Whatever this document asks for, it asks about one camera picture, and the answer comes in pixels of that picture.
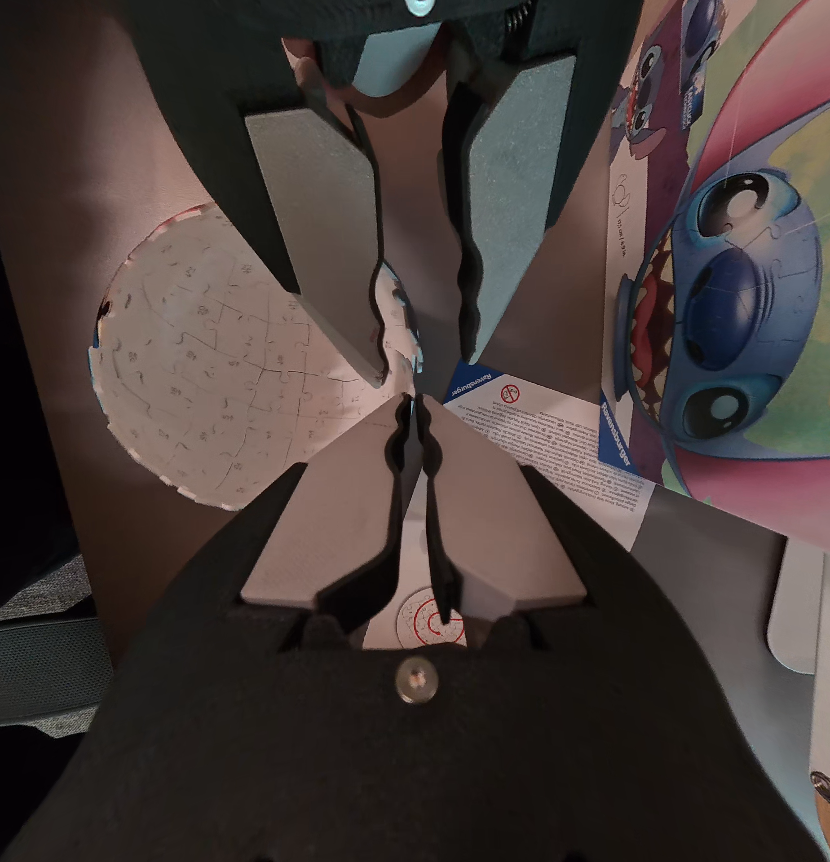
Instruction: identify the cartoon character puzzle box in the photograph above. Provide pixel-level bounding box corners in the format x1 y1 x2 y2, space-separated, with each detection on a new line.
600 0 830 560

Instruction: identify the folded instruction leaflet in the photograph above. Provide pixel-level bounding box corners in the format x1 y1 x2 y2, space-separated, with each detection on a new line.
362 377 656 651

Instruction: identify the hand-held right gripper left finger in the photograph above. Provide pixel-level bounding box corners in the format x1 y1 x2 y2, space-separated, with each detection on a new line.
240 394 415 637

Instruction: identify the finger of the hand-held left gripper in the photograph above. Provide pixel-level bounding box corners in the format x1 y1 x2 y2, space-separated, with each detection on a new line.
244 61 390 407
443 54 579 366

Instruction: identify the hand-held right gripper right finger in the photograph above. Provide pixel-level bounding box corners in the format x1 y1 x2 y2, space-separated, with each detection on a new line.
416 394 589 626

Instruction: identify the white flat box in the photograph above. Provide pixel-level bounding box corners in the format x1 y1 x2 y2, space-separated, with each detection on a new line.
765 535 830 674

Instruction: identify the blue puzzle ball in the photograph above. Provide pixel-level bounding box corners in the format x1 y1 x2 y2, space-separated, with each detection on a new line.
86 205 426 511

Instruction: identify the dark grey fabric chair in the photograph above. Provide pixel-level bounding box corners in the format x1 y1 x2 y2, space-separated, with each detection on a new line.
0 555 114 731

